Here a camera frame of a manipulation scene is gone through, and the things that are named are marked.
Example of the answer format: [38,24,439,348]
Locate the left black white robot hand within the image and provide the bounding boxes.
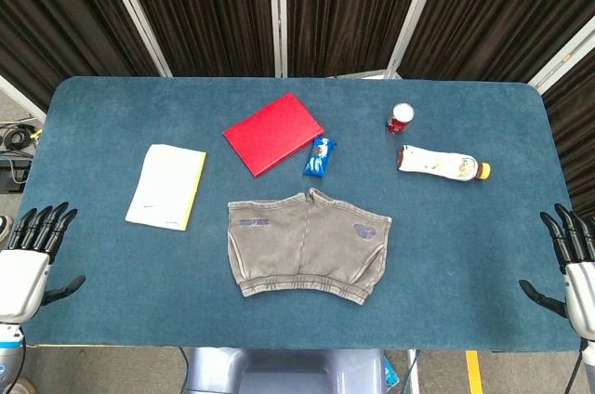
[0,201,87,324]

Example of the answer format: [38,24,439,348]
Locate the brown folding screen panel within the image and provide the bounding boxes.
[273,0,450,79]
[385,0,595,84]
[95,0,285,78]
[0,0,174,124]

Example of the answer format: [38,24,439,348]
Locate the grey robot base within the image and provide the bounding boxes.
[183,347,388,394]

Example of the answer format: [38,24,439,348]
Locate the white table leg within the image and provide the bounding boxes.
[405,348,421,394]

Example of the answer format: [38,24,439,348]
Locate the grey floor power box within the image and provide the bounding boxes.
[0,155,33,194]

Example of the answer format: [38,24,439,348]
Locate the red can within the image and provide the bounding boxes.
[386,103,416,136]

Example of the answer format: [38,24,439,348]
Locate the black floor cable bundle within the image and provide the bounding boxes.
[0,120,46,152]

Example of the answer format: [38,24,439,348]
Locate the white labelled drink bottle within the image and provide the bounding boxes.
[396,144,493,182]

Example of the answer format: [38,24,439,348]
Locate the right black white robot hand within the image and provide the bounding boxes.
[518,203,595,342]

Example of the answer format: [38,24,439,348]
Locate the blue cookie pack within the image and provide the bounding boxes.
[302,135,337,177]

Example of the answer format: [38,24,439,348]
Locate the red notebook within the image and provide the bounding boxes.
[222,91,325,178]

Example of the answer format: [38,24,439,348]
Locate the grey shorts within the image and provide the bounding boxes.
[226,187,393,306]

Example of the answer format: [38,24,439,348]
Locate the white yellow notepad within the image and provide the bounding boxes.
[125,143,207,231]

